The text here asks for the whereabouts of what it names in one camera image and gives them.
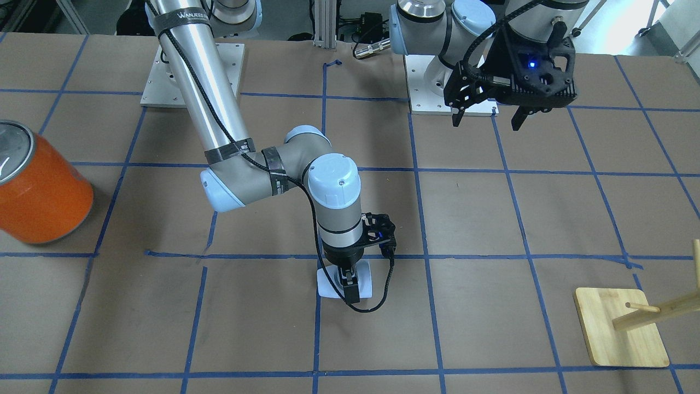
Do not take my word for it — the light blue plastic cup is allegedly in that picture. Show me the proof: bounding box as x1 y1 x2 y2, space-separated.
317 259 372 303

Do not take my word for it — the silver cylindrical connector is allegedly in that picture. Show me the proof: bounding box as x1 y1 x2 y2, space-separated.
353 38 392 60

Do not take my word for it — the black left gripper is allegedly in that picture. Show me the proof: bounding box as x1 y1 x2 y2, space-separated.
444 25 530 131

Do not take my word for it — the orange canister with grey lid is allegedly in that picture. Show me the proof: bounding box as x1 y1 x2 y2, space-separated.
1 120 94 244

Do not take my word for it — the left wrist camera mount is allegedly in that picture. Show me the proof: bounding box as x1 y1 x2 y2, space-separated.
495 20 578 112

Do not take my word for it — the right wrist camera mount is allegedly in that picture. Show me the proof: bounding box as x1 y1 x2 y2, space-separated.
358 212 397 259

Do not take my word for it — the aluminium frame post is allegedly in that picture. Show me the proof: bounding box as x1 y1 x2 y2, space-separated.
312 0 337 50

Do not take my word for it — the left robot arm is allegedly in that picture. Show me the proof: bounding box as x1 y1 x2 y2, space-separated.
388 1 587 131

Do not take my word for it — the wooden mug tree stand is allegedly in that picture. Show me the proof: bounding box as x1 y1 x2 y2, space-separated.
568 239 698 368

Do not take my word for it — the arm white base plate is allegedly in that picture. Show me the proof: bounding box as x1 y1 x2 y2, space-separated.
404 54 499 117
140 43 245 109

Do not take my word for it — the black cable bundle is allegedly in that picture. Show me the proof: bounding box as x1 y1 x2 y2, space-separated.
336 11 392 44

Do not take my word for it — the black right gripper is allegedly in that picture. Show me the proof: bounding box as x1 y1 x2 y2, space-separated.
322 242 365 305

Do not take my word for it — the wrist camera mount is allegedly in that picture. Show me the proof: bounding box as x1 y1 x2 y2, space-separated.
358 212 397 259
495 20 578 112

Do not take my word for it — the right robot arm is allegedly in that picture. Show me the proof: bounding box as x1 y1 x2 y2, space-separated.
145 1 372 304

